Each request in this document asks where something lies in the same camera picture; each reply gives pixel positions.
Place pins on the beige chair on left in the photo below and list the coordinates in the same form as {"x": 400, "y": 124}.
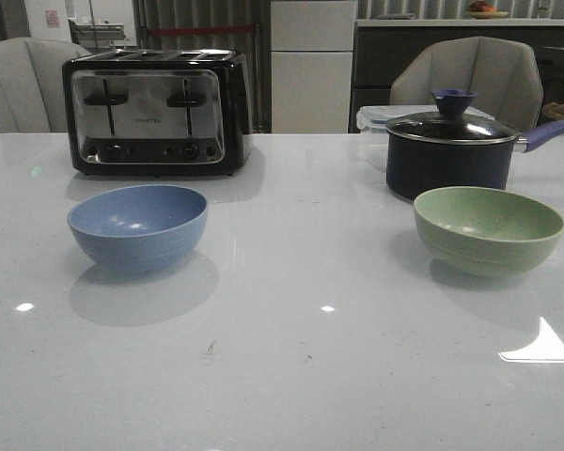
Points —
{"x": 31, "y": 88}

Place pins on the black and chrome toaster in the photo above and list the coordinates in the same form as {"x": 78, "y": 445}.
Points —
{"x": 158, "y": 113}

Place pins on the glass pot lid blue knob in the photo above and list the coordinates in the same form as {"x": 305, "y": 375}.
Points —
{"x": 449, "y": 123}

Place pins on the clear plastic food container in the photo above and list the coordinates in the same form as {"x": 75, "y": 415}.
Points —
{"x": 371, "y": 119}

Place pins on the dark blue saucepan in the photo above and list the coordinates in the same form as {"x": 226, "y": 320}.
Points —
{"x": 414, "y": 167}

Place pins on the blue bowl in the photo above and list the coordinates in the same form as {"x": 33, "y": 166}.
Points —
{"x": 141, "y": 228}

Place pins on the white refrigerator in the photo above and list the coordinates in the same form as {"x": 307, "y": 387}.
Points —
{"x": 311, "y": 58}

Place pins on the beige chair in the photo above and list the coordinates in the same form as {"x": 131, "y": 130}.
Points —
{"x": 504, "y": 74}
{"x": 31, "y": 88}

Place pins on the beige chair on right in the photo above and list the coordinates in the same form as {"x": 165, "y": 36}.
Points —
{"x": 504, "y": 74}

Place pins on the dark kitchen counter cabinet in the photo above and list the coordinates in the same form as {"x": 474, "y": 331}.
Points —
{"x": 383, "y": 49}

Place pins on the green bowl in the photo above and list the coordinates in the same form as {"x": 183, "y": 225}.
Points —
{"x": 486, "y": 232}

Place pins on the fruit bowl on counter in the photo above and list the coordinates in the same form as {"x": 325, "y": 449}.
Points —
{"x": 484, "y": 10}

